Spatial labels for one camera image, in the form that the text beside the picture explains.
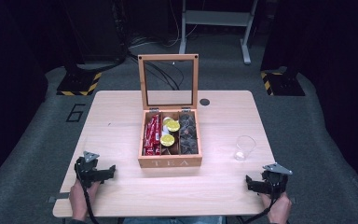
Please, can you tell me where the wooden tea box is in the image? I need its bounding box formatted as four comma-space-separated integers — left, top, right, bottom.
137, 53, 203, 169

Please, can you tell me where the bundle of red sachets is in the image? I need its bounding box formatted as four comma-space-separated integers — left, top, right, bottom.
142, 113, 162, 157

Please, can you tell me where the bundle of floor cables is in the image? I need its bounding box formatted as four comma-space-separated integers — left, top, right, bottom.
126, 29, 186, 91

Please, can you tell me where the person's right hand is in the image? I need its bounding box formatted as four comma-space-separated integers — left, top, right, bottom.
260, 191, 293, 224

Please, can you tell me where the white metal stand frame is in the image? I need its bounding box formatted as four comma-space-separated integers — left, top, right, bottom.
178, 0, 259, 65

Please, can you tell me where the pile of dark tea bags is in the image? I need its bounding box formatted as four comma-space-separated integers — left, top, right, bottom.
178, 112, 200, 155

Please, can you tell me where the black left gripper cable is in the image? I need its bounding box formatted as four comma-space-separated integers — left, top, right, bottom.
76, 170, 101, 224

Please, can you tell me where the black stand hazard-striped base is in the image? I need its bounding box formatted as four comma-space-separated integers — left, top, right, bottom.
259, 70, 306, 97
56, 70, 103, 97

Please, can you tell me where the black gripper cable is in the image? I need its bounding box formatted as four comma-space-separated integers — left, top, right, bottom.
238, 197, 278, 224
76, 170, 101, 224

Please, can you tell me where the clear plastic cup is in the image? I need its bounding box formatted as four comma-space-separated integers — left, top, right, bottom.
233, 134, 257, 162

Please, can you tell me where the person's left hand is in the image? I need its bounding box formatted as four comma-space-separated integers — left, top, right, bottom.
69, 179, 101, 218

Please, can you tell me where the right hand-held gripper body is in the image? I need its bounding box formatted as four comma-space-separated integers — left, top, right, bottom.
259, 162, 294, 200

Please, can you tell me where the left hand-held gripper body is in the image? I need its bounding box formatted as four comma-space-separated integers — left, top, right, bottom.
74, 150, 107, 189

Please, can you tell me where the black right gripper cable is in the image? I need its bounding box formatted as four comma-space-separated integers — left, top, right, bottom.
238, 197, 278, 224

